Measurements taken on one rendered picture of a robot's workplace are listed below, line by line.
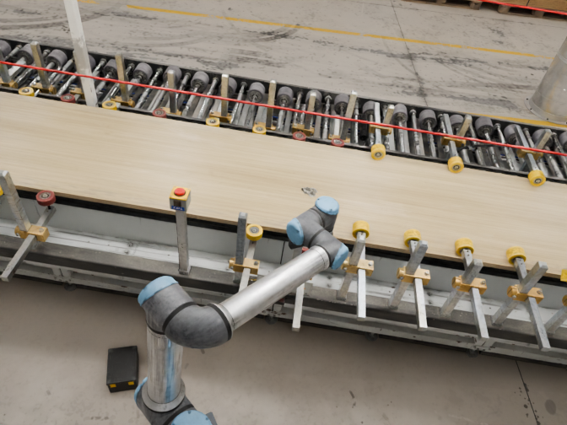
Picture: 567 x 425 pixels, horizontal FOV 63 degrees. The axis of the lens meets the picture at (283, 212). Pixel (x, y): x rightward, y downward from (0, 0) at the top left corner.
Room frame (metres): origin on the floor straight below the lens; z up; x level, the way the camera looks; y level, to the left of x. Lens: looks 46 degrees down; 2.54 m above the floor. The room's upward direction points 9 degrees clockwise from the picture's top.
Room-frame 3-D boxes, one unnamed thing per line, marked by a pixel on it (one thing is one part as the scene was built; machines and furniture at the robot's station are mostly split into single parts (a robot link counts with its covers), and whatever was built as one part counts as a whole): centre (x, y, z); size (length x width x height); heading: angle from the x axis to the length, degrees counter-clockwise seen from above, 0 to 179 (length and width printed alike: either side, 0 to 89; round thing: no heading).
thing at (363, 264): (1.31, -0.36, 0.95); 0.14 x 0.06 x 0.05; 90
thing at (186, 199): (1.31, 0.42, 1.18); 0.07 x 0.07 x 0.08; 0
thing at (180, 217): (1.31, 0.42, 0.93); 0.05 x 0.05 x 0.45; 0
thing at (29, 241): (1.26, 1.12, 0.80); 0.44 x 0.03 x 0.04; 0
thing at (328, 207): (1.23, -0.15, 1.32); 0.10 x 0.09 x 0.12; 140
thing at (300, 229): (1.13, -0.09, 1.32); 0.12 x 0.12 x 0.09; 50
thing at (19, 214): (1.31, 1.16, 0.93); 0.04 x 0.04 x 0.48; 0
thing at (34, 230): (1.31, 1.14, 0.80); 0.14 x 0.06 x 0.05; 90
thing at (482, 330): (1.29, -0.88, 0.95); 0.50 x 0.04 x 0.04; 0
